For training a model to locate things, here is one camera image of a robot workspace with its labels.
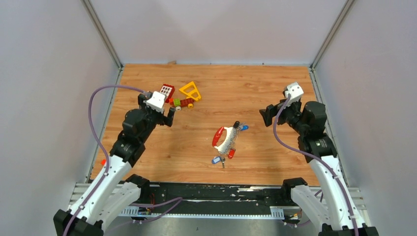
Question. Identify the metal keyring holder red handle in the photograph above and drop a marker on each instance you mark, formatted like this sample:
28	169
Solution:
225	137

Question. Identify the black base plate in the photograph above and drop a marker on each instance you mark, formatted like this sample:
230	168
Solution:
216	198

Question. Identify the green toy brick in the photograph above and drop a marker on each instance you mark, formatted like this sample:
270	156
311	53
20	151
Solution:
176	103

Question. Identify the white slotted cable duct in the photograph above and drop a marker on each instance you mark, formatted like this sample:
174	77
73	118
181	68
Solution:
274	213

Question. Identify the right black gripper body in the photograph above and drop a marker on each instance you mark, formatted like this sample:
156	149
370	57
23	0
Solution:
290	114

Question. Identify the yellow triangular toy frame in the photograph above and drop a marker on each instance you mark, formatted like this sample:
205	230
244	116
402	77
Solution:
191	90

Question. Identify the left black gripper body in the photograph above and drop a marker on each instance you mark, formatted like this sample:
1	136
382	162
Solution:
155	117

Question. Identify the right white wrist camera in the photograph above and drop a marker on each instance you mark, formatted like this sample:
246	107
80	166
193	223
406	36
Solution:
293	93

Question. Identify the red window toy brick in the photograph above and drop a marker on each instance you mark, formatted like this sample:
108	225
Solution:
168	91

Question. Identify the red toy brick car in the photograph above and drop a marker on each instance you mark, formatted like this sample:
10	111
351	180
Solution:
185	103

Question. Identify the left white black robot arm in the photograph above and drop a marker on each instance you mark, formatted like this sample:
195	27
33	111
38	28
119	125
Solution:
99	205

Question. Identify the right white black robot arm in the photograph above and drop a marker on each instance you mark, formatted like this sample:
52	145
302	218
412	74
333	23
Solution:
338	216

